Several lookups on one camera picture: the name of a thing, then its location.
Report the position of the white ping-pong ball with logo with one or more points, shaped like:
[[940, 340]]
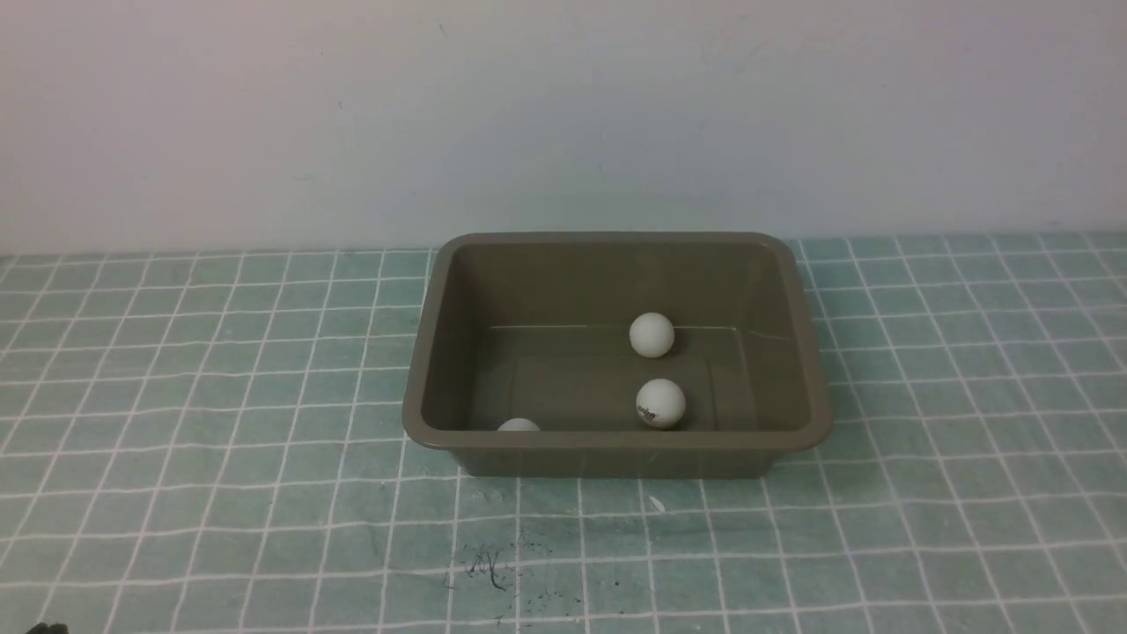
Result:
[[660, 404]]

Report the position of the green checkered tablecloth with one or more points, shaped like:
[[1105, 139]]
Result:
[[211, 443]]

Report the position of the small black object corner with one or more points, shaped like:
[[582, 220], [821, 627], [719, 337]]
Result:
[[49, 628]]

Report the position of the olive green plastic bin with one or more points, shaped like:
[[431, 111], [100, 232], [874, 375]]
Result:
[[535, 325]]

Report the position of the plain white ping-pong ball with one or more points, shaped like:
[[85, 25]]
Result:
[[651, 335]]

